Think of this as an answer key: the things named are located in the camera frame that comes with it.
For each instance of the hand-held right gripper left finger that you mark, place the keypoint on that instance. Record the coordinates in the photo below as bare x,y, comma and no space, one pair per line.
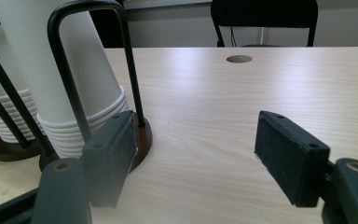
108,161

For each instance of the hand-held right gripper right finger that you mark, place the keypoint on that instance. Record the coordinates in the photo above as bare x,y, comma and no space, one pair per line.
289,161

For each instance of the stack of white paper cups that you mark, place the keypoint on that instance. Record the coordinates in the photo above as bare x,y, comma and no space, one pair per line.
99,68
8,68

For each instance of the black curtain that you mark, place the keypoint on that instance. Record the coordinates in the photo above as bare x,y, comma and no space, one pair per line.
108,31

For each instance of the black folding chair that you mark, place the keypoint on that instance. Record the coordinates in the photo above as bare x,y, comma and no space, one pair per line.
264,12

